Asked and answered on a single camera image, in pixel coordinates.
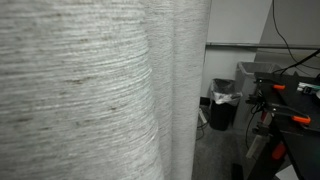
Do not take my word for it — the light grey woven curtain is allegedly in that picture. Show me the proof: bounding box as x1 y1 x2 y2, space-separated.
0 0 211 180

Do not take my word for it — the black bin with clear liner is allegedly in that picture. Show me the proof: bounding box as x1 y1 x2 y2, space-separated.
209 78 242 131

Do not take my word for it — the grey plastic bin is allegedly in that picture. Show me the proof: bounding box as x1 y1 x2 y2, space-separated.
232 62 280 131

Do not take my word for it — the black orange-tipped upper clamp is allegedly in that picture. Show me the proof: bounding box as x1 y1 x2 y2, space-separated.
255 78 286 90

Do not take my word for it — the black orange-tipped clamp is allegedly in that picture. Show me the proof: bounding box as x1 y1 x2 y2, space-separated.
255 78 286 90
246 95 311 125

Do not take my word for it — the black orange-tipped lower clamp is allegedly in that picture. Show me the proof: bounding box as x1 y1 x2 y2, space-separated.
246 95 311 125

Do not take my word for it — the metal wall rail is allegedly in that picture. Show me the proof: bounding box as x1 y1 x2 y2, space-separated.
206 42 320 50

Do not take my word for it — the black table frame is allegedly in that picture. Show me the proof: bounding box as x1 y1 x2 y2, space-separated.
247 72 320 180

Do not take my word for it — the black hanging cable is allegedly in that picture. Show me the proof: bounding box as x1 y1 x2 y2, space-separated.
271 0 320 72

